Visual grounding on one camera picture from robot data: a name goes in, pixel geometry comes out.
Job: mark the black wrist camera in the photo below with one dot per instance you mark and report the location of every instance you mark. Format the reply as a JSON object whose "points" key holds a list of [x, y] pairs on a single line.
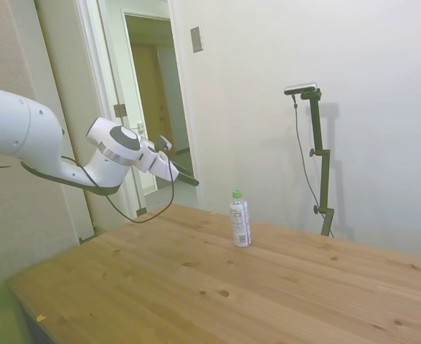
{"points": [[164, 142]]}

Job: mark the metal door latch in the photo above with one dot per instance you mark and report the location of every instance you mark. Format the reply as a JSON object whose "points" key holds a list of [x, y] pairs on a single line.
{"points": [[140, 127]]}

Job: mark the clear water bottle green cap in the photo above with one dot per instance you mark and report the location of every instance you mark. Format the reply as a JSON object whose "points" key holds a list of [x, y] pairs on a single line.
{"points": [[240, 229]]}

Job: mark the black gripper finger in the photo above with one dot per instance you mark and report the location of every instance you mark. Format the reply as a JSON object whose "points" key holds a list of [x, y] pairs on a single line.
{"points": [[181, 169], [190, 180]]}

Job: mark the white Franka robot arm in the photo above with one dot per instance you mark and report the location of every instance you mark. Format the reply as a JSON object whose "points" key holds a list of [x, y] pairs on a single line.
{"points": [[16, 122]]}

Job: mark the metal door hinge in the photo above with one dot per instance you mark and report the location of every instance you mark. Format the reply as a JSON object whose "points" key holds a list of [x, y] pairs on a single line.
{"points": [[120, 110]]}

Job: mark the dark camera stand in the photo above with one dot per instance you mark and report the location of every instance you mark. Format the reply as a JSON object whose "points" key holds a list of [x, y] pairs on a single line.
{"points": [[317, 132]]}

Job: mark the grey wall switch plate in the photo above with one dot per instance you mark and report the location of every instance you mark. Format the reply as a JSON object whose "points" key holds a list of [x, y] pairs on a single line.
{"points": [[196, 39]]}

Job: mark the brown wooden door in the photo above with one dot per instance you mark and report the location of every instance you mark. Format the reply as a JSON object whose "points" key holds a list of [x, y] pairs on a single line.
{"points": [[145, 89]]}

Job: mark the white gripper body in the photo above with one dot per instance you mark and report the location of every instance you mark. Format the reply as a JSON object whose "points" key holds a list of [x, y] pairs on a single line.
{"points": [[156, 161]]}

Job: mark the grey bar-shaped stereo camera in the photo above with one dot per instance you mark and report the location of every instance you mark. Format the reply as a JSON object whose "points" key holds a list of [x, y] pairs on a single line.
{"points": [[301, 88]]}

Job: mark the white door frame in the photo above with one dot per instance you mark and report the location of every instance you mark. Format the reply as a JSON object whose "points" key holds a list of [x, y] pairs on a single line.
{"points": [[185, 107]]}

